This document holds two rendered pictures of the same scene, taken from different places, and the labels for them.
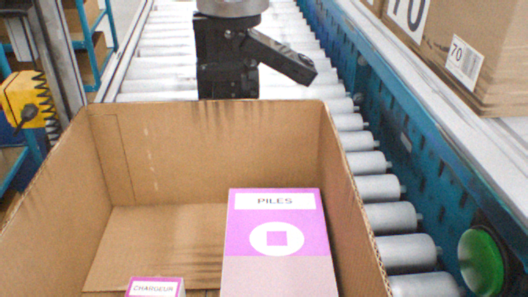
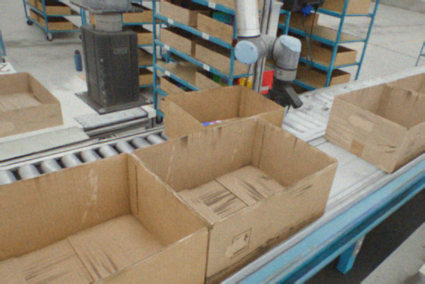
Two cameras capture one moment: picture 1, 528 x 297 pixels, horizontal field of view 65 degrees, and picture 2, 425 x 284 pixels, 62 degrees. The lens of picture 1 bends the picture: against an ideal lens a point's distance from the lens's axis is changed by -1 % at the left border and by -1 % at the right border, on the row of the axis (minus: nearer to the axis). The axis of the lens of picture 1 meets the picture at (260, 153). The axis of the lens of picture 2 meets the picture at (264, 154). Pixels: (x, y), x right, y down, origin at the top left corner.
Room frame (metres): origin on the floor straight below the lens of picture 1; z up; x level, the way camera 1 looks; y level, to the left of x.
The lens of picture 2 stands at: (-0.51, -1.02, 1.46)
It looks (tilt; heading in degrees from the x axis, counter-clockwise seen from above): 30 degrees down; 47
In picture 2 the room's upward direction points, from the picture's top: 9 degrees clockwise
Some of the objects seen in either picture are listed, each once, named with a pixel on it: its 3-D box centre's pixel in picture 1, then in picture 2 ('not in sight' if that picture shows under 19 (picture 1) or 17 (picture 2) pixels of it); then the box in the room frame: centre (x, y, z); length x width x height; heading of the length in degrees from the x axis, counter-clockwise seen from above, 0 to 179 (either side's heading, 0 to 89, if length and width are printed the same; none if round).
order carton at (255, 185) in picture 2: not in sight; (237, 186); (-0.07, -0.48, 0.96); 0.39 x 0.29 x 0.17; 6
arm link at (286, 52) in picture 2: not in sight; (288, 52); (0.53, 0.04, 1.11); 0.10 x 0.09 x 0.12; 120
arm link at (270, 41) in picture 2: not in sight; (262, 45); (0.46, 0.13, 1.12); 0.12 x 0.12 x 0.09; 30
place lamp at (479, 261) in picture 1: (476, 262); not in sight; (0.29, -0.23, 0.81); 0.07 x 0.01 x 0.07; 6
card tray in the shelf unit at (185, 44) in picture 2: not in sight; (191, 39); (0.87, 1.47, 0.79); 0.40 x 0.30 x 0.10; 97
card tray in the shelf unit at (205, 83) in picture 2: not in sight; (228, 84); (0.92, 0.99, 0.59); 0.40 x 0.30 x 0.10; 93
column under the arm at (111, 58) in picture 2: not in sight; (111, 65); (-0.01, 0.61, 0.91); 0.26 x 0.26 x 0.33; 8
